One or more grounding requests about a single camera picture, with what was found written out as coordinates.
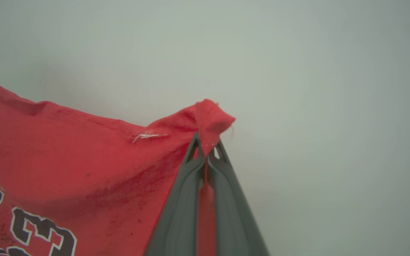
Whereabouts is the red and white jersey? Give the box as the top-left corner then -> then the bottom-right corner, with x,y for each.
0,21 -> 236,256

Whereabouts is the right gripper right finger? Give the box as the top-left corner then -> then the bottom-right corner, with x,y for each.
206,140 -> 270,256

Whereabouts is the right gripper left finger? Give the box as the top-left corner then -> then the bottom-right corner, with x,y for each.
144,132 -> 206,256

